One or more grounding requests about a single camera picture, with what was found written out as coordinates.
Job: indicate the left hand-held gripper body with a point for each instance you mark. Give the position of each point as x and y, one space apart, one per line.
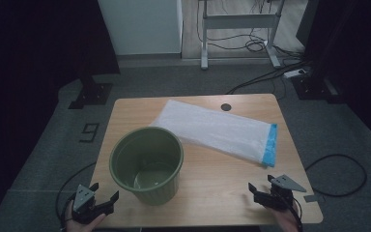
83 199

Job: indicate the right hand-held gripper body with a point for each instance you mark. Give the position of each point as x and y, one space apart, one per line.
278 198

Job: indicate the green plastic trash bin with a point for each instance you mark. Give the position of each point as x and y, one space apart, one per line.
148 193

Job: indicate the white trash bag blue band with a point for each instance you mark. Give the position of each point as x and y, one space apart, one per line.
212 129

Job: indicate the person's right hand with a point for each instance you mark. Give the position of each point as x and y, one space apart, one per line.
286 222

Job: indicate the person's left hand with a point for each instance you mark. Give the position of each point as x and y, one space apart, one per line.
83 227

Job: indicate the grey tape strip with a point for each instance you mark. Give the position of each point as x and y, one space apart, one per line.
314 198

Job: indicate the black round table grommet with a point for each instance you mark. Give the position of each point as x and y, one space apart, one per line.
225 107

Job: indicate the black stand base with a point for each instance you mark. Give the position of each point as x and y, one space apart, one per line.
312 88
91 93

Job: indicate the white power strip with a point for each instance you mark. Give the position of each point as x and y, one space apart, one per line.
293 73

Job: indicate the dark curtain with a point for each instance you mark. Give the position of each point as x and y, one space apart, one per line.
29 64
360 48

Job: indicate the white cabinet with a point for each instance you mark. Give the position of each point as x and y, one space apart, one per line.
141 25

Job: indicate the white metal desk frame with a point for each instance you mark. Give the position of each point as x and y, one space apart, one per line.
238 21

